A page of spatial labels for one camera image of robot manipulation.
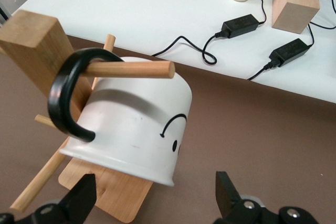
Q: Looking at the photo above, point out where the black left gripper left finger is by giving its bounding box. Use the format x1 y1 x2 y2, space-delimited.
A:
0 173 97 224

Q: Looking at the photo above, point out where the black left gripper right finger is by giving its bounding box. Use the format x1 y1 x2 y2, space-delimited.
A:
212 171 320 224

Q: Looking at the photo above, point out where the white smiley mug black handle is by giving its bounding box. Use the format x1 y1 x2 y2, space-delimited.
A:
47 47 194 187

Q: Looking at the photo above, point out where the black power adapter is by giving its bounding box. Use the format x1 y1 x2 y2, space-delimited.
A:
222 13 260 39
269 38 312 68

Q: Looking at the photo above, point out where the wooden mug stand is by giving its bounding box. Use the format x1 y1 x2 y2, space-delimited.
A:
0 9 176 223

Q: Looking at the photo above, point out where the light wooden block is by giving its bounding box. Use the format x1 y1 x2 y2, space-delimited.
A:
271 0 321 35

